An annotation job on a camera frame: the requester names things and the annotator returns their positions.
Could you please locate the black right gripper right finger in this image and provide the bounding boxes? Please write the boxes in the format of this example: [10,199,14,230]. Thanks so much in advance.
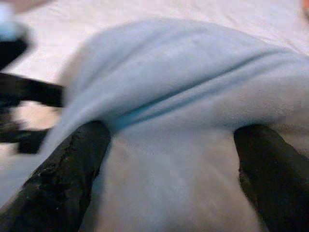
[233,124,309,232]

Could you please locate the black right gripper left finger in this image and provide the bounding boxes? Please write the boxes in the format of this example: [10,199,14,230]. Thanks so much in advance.
[0,120,112,232]

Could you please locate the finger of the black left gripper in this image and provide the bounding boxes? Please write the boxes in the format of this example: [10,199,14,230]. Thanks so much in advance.
[0,125,52,155]
[0,72,66,108]

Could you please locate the grey plush lettered pillow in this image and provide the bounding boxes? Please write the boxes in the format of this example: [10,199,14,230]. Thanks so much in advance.
[0,18,309,232]

